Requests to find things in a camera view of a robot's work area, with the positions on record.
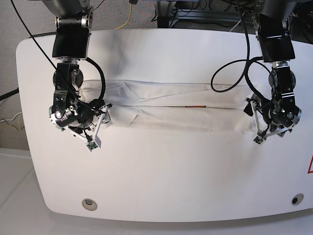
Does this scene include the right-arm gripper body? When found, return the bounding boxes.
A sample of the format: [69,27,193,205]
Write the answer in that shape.
[68,102,114,143]

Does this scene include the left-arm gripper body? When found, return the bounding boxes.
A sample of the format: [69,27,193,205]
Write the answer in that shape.
[245,96,302,141]

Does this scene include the white printed T-shirt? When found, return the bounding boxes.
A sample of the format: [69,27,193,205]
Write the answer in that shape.
[77,78,276,135]

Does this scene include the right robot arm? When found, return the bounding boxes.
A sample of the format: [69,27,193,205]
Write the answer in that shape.
[44,0,113,150]

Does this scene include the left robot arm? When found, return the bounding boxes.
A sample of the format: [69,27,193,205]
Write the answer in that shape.
[245,0,301,144]

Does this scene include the right table grommet hole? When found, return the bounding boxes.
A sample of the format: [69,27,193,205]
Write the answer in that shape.
[291,193,304,206]

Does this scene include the table grommet hole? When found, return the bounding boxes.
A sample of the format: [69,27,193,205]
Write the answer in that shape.
[82,199,98,211]
[291,193,304,206]

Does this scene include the left table grommet hole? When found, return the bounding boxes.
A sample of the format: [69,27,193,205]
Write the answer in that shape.
[82,199,98,211]

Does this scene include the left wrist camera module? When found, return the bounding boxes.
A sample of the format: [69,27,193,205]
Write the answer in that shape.
[253,136,264,144]

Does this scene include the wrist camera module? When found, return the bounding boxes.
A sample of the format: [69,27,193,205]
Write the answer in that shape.
[253,136,264,144]
[86,136,101,152]

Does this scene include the black right-arm cable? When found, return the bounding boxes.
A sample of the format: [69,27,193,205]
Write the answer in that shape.
[85,57,107,101]

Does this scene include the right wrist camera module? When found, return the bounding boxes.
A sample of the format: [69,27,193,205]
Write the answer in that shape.
[86,136,101,152]

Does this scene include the black left-arm cable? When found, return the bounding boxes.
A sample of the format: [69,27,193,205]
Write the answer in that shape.
[211,58,273,103]

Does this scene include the yellow white side cables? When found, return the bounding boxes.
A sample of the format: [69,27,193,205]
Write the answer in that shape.
[0,112,24,133]

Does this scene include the yellow floor cable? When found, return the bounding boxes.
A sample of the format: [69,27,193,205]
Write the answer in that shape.
[114,3,134,30]

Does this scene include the black equipment rack frame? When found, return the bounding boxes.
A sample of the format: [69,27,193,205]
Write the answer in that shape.
[156,0,269,29]

